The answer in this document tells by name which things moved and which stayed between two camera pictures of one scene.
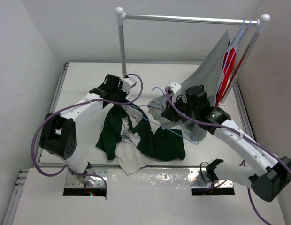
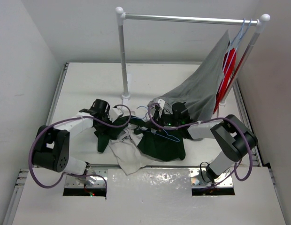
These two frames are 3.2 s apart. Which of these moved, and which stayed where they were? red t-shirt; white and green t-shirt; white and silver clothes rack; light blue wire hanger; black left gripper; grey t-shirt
Moved: light blue wire hanger; black left gripper
Stayed: white and green t-shirt; white and silver clothes rack; grey t-shirt; red t-shirt
